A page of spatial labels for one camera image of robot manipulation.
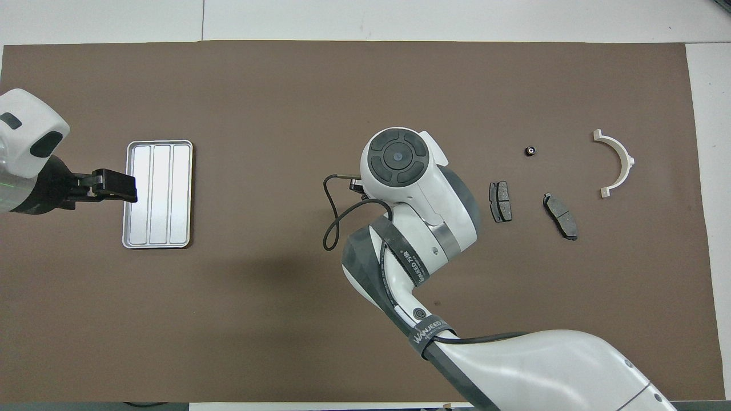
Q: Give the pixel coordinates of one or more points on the long dark brake pad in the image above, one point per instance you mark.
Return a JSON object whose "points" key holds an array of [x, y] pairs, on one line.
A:
{"points": [[561, 216]]}

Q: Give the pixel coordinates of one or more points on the brown table mat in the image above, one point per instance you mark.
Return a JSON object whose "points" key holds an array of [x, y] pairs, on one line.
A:
{"points": [[285, 103]]}

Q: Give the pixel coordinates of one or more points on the white curved plastic bracket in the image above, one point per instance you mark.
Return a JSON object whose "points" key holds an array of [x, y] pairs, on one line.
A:
{"points": [[623, 160]]}

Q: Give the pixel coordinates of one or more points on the silver metal tray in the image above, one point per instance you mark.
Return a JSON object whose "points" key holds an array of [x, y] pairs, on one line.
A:
{"points": [[163, 194]]}

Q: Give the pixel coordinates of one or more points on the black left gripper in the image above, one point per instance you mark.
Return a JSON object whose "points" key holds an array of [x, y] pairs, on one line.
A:
{"points": [[57, 182]]}

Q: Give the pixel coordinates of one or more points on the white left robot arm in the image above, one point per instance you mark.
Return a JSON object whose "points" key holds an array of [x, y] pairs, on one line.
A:
{"points": [[28, 125]]}

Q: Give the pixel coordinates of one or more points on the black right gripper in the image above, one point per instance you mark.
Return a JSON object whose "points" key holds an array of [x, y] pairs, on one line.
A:
{"points": [[357, 185]]}

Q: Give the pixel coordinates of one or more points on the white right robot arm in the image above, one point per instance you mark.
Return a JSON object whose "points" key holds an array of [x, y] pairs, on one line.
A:
{"points": [[434, 194]]}

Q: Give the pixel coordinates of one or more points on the short dark brake pad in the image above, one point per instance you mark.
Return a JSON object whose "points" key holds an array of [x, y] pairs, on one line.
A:
{"points": [[501, 201]]}

